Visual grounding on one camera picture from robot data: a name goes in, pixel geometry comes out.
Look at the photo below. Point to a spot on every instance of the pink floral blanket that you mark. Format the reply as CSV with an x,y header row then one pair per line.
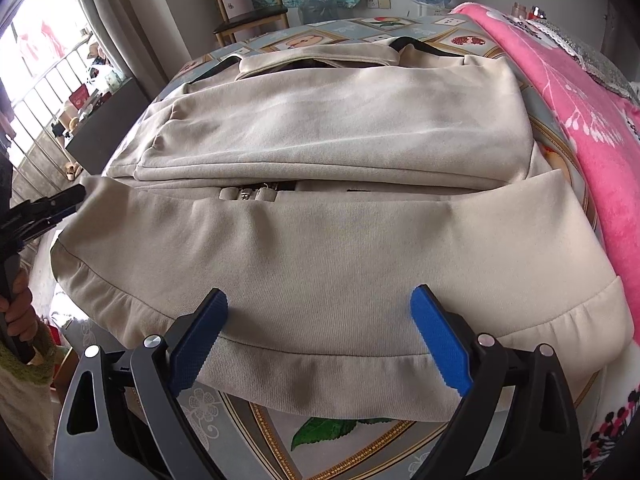
x,y
603,129

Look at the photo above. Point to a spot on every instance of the dark grey cabinet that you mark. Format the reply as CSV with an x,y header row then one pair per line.
x,y
96,138

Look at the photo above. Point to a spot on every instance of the grey silver cushion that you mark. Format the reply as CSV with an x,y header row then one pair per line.
x,y
593,62

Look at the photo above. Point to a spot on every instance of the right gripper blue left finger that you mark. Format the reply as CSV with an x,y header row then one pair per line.
x,y
162,367

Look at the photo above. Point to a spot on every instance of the grey curtain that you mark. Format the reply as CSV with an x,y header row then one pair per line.
x,y
121,36

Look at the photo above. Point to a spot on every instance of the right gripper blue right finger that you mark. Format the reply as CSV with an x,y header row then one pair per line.
x,y
475,366

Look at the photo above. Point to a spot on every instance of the cream zip jacket black trim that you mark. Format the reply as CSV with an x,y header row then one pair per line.
x,y
317,187

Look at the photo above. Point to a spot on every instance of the person's left hand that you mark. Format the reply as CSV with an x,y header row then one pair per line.
x,y
21,318

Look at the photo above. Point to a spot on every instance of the patterned blue table cover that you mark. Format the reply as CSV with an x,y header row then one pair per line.
x,y
258,442

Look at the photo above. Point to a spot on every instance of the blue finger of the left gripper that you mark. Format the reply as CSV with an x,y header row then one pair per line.
x,y
30,232
44,211

